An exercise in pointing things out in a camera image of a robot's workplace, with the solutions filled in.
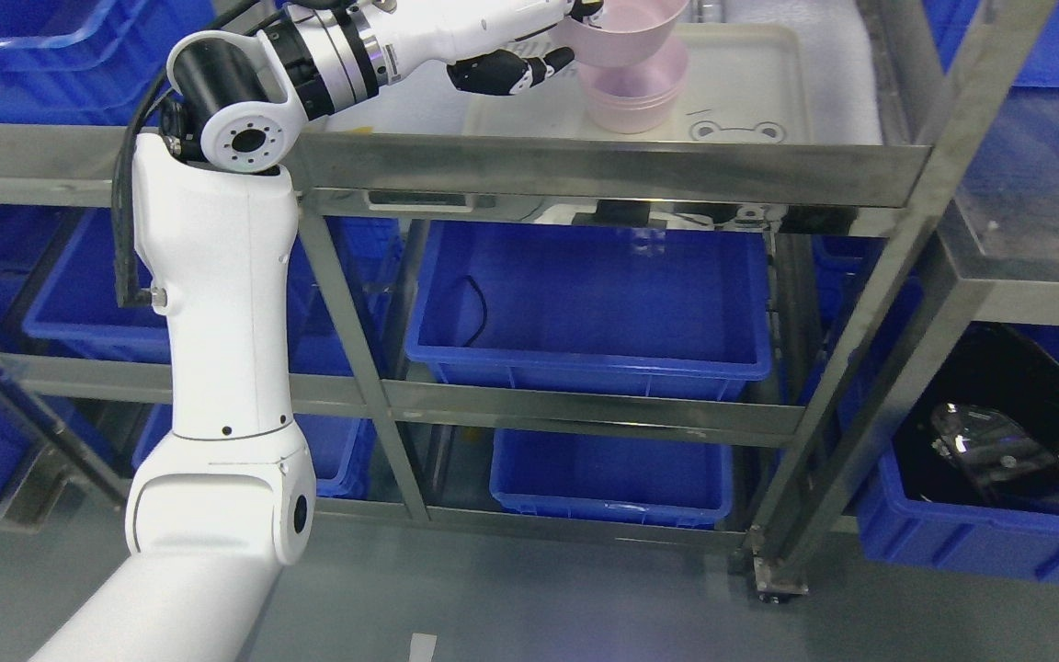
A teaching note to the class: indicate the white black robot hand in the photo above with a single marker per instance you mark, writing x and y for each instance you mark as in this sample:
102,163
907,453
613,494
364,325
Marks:
471,39

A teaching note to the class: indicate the blue bin on shelf middle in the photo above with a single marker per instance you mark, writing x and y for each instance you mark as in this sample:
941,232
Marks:
586,309

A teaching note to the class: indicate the cream plastic tray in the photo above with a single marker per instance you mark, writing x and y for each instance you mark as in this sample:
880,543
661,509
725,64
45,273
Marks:
744,86

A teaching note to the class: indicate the black motorcycle helmet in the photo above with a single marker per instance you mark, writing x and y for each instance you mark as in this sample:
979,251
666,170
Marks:
985,432

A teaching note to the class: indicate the blue bin on shelf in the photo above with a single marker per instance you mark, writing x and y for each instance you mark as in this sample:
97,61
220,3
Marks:
586,309
606,479

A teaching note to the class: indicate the blue bin on shelf bottom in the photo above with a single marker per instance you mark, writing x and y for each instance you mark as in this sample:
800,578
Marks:
606,479

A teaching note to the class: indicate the stainless steel shelf rack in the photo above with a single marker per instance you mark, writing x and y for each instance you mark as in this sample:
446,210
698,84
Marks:
996,46

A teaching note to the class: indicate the pink ikea bowl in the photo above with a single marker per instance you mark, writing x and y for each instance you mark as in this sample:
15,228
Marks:
624,34

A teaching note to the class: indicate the stack of pink bowls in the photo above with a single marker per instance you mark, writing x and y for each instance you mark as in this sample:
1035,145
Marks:
636,98

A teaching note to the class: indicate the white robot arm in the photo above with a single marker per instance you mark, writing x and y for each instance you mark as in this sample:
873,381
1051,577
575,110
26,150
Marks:
205,219

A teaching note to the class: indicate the blue bin holding helmet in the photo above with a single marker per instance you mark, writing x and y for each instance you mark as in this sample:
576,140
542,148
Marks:
984,541

